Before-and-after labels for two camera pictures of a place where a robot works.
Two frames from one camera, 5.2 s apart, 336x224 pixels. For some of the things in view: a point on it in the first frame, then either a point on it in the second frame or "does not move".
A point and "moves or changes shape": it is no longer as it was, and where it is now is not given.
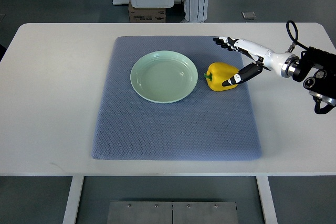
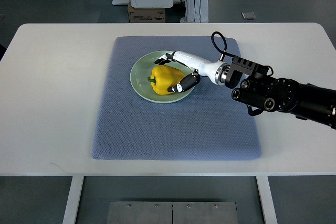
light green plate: [164, 76] does not move
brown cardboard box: [146, 15] does not move
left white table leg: [73, 200] does not move
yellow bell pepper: [218, 72] moves or changes shape
